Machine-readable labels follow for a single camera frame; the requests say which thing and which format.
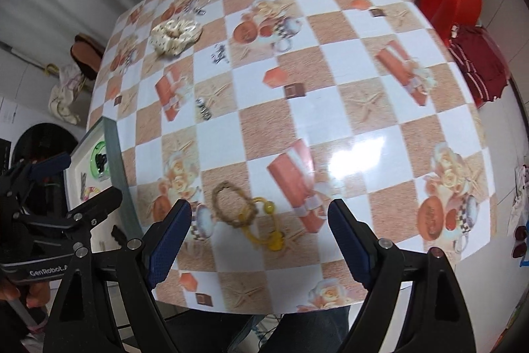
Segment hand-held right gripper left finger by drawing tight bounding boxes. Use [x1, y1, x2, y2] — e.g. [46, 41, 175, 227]
[43, 199, 193, 353]

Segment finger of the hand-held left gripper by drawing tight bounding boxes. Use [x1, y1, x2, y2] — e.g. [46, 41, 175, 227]
[66, 188, 124, 232]
[8, 152, 72, 188]

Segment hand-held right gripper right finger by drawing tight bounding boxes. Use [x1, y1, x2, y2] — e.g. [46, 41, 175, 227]
[328, 198, 472, 353]

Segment green plastic bangle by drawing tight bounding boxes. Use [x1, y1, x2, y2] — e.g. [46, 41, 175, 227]
[90, 141, 110, 182]

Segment white tray with grey rim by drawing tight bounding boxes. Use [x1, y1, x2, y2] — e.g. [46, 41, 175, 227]
[66, 116, 143, 254]

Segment brown braided bracelet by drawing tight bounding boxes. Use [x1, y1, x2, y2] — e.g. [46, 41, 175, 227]
[212, 181, 259, 230]

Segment yellow beaded hair tie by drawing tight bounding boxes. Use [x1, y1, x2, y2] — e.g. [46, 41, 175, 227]
[242, 196, 287, 253]

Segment person's left hand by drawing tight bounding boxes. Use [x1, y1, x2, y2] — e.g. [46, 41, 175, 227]
[0, 275, 50, 310]

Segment black round object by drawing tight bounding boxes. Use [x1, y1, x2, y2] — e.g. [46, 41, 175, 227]
[19, 123, 79, 172]

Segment cream tote bag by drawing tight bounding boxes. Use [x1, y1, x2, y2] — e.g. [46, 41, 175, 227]
[49, 64, 89, 125]

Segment person's legs in jeans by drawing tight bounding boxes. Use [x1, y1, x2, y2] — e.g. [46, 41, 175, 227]
[165, 303, 352, 353]

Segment brown slipper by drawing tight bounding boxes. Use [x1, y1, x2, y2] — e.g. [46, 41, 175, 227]
[74, 34, 106, 53]
[71, 43, 102, 81]

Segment dark red object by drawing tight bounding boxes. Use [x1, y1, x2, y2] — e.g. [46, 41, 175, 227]
[510, 227, 529, 260]

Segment white plastic bag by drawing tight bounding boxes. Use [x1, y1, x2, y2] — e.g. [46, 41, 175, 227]
[506, 165, 529, 230]

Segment cream polka-dot scrunchie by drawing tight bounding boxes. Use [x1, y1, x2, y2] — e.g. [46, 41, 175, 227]
[149, 17, 203, 57]

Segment checkered printed tablecloth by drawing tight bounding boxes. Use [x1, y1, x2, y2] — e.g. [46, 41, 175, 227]
[86, 0, 497, 314]

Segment clear keyring with clasp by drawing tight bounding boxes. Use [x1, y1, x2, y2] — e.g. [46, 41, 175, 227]
[184, 0, 207, 17]

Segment maroon striped garment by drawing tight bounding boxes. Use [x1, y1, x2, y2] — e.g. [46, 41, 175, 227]
[448, 26, 510, 102]

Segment red plastic chair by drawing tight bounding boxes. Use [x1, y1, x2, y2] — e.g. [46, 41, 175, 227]
[434, 0, 513, 110]

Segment beige cabinet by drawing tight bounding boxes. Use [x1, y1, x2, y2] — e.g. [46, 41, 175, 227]
[475, 0, 529, 110]

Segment silver charm keychain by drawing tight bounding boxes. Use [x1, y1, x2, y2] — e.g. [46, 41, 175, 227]
[195, 97, 211, 121]

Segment small silver chain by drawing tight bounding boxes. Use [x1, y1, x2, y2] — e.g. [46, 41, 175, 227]
[211, 45, 229, 66]

